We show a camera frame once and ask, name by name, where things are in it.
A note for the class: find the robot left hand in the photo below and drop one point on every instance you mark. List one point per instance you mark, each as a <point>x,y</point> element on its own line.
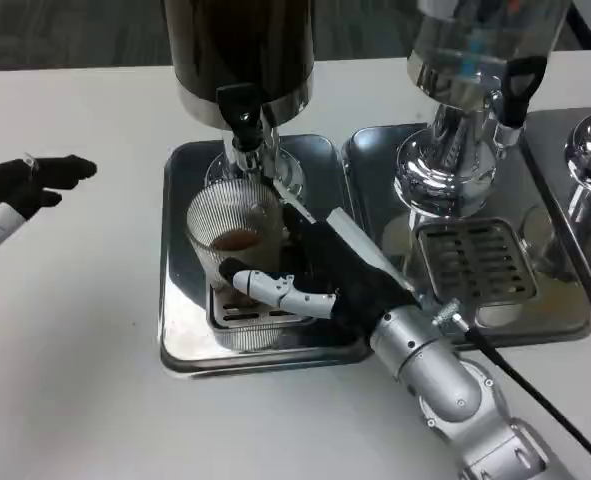
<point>20,187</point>

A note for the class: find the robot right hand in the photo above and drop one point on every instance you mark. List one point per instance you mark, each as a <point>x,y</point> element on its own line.
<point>340,265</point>

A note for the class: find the clear ribbed glass cup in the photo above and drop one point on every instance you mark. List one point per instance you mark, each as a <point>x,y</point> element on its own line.
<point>225,220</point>

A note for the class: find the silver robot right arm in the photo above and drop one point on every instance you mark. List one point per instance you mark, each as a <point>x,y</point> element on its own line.
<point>440,370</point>

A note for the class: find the steel drip tray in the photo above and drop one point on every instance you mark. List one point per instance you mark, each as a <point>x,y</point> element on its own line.
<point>550,170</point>
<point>185,330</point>
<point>375,170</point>

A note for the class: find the steel drain grid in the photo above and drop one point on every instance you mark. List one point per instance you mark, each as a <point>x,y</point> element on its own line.
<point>245,315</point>
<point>475,260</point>

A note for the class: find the dark drink dispenser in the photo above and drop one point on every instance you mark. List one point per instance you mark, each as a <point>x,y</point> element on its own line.
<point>240,50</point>

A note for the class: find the clear drink dispenser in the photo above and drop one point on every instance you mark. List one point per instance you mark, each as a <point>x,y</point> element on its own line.
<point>475,60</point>

